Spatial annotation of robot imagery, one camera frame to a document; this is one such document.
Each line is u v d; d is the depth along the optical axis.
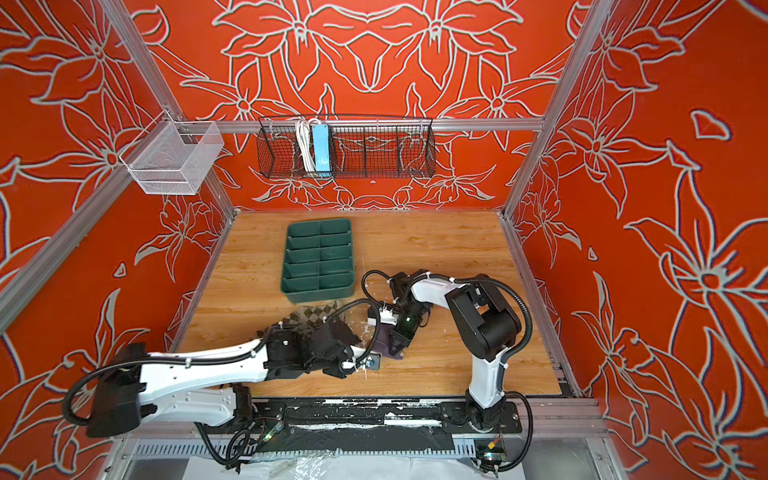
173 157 0.92
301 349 0.56
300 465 0.67
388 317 0.84
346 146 0.98
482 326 0.49
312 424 0.73
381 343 0.85
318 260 0.97
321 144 0.88
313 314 0.90
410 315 0.76
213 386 0.48
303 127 0.88
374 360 0.62
